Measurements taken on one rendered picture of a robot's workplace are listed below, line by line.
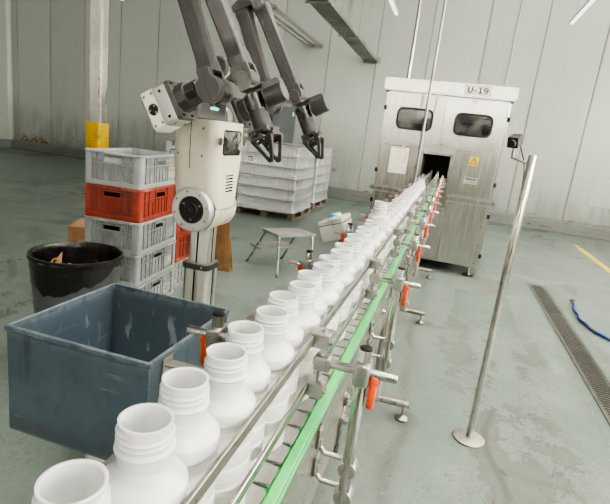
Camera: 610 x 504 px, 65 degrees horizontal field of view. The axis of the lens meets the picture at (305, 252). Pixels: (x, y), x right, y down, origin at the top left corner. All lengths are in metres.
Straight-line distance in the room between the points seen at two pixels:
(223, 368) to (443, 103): 5.41
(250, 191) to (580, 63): 7.12
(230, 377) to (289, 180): 7.25
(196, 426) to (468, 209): 5.44
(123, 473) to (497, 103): 5.56
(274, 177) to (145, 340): 6.57
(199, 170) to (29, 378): 0.90
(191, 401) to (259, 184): 7.47
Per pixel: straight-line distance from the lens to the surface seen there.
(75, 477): 0.33
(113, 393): 0.96
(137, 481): 0.36
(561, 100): 11.45
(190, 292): 1.86
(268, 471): 0.58
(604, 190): 11.64
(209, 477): 0.39
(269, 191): 7.77
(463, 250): 5.82
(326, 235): 1.53
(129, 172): 3.35
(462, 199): 5.70
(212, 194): 1.70
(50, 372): 1.03
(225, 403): 0.44
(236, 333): 0.48
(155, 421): 0.37
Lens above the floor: 1.36
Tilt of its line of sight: 14 degrees down
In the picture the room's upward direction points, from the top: 7 degrees clockwise
